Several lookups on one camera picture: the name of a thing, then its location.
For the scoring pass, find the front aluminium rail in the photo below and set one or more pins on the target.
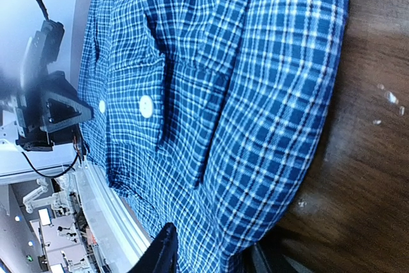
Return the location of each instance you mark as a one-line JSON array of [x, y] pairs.
[[119, 235]]

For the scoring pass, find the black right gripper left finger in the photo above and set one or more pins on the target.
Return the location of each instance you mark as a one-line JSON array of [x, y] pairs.
[[161, 256]]

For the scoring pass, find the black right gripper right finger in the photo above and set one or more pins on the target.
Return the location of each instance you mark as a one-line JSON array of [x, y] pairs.
[[269, 260]]

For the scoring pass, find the blue plaid long sleeve shirt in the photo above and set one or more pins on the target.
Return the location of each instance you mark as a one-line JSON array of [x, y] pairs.
[[208, 113]]

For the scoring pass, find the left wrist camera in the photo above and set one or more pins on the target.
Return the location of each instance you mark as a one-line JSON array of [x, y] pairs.
[[42, 49]]

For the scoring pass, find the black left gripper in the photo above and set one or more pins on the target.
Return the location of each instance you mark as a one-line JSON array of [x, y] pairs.
[[47, 103]]

